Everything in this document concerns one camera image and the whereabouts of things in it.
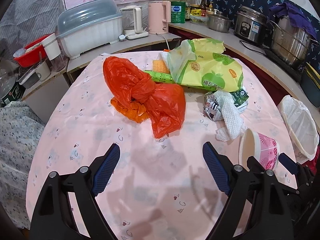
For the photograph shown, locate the red plastic basin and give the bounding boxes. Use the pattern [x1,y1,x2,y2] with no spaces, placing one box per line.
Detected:
[14,34,50,68]

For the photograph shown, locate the black induction cooktop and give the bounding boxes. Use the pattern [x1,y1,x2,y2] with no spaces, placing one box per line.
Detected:
[263,48,304,83]

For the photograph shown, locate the yellow label jar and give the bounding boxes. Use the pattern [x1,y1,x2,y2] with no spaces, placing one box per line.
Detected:
[190,4,202,16]

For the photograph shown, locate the orange waffle sponge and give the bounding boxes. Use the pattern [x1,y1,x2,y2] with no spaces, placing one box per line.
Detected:
[152,60,170,74]

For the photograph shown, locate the white glass electric kettle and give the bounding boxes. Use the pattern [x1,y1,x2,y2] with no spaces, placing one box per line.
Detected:
[120,5,149,40]

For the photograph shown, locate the yellow green snack bag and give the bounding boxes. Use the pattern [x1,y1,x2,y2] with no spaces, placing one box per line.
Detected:
[164,38,244,92]

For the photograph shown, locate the green tin can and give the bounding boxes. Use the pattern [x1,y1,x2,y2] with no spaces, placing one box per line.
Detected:
[171,1,185,23]

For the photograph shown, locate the dark sauce bottle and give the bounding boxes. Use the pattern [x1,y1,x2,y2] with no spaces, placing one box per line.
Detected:
[200,0,206,17]

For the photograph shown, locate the white dish box grey lid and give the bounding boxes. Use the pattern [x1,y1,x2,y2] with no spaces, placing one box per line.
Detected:
[57,0,123,59]

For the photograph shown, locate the small steel pot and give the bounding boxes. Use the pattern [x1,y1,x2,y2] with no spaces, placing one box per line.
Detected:
[207,12,231,33]

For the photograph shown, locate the large steel steamer pot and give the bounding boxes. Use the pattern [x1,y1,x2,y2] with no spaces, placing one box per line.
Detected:
[269,16,319,65]

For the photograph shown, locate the white paper towel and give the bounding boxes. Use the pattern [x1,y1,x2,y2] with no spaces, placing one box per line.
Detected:
[214,90,245,142]

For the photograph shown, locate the black power cable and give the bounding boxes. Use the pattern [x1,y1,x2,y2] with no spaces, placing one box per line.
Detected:
[239,39,266,53]

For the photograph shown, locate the trash bin with white liner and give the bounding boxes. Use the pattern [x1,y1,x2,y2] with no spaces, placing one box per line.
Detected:
[278,95,319,164]

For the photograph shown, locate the silver rice cooker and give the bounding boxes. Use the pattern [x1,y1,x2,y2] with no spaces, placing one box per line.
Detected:
[234,6,267,45]

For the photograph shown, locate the green foil pouch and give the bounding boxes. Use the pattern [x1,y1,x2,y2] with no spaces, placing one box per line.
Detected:
[203,88,249,121]

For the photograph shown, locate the purple cloth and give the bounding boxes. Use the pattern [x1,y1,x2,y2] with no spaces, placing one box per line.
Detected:
[268,2,317,39]

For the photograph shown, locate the pink electric kettle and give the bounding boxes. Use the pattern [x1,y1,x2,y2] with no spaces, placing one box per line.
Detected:
[148,1,171,34]

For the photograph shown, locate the stacked teal yellow basins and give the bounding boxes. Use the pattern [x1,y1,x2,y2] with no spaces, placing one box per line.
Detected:
[300,63,320,108]

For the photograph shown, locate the orange plastic bag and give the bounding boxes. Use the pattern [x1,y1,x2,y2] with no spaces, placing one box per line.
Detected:
[103,56,186,139]

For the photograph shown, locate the pink patterned tablecloth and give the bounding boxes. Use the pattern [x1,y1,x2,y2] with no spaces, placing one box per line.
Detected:
[25,50,298,240]

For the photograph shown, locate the pink paper cup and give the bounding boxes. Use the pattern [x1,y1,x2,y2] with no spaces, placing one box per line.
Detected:
[239,128,280,170]

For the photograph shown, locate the green wasabi box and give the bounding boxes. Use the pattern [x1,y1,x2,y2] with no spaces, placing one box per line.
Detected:
[144,70,175,83]

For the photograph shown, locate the white blender cup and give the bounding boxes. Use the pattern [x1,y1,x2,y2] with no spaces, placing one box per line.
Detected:
[41,33,66,72]

